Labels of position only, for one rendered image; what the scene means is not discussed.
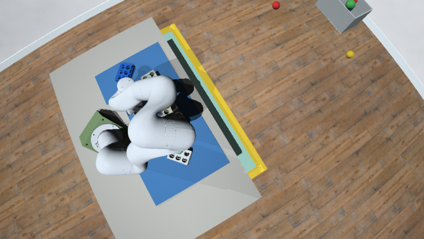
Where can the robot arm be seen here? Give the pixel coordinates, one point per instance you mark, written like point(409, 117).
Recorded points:
point(151, 136)

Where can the blue flat mat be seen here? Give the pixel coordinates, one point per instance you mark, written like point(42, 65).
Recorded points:
point(163, 177)

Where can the blue tube rack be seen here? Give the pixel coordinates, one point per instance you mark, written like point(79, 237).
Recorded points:
point(127, 70)

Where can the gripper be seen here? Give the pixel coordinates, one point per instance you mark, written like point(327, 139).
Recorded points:
point(130, 112)

